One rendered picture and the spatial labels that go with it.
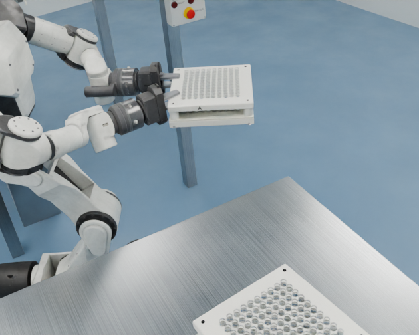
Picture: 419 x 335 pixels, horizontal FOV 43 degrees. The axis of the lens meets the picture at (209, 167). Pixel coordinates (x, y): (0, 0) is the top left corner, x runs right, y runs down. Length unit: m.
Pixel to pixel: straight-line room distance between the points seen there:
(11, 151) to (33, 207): 1.62
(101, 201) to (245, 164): 1.38
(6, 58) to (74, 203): 0.56
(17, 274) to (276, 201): 1.15
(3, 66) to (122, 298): 0.72
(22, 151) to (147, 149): 2.07
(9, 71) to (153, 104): 0.40
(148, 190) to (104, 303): 1.79
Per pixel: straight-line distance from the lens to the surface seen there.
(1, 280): 2.23
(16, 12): 1.86
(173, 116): 1.54
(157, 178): 3.07
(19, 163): 1.33
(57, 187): 1.81
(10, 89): 1.61
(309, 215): 1.41
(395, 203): 2.90
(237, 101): 1.52
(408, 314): 1.23
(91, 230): 1.88
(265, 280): 1.15
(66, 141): 1.37
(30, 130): 1.30
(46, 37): 1.91
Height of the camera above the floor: 1.83
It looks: 36 degrees down
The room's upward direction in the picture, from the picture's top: 5 degrees counter-clockwise
